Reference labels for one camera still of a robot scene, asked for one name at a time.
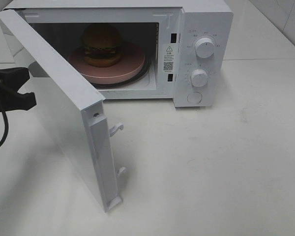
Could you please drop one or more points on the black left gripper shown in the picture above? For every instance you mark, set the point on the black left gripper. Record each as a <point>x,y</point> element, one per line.
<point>11,80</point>

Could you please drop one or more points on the white microwave door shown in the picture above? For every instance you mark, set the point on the white microwave door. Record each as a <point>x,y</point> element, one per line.
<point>70,108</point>

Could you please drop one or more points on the burger with lettuce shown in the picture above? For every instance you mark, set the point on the burger with lettuce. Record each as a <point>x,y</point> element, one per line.
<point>102,45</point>

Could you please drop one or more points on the pink round plate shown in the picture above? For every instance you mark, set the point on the pink round plate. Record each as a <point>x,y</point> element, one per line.
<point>107,69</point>

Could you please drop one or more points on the round white door button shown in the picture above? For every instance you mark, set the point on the round white door button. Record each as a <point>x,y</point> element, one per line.
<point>194,97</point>

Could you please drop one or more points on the white microwave knob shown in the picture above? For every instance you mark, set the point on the white microwave knob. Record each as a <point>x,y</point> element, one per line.
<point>199,78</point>
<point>204,47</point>

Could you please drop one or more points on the white warning label sticker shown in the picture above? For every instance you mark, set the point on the white warning label sticker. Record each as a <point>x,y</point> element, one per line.
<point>169,57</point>

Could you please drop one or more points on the white microwave oven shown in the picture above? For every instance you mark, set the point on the white microwave oven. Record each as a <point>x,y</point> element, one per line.
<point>178,21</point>

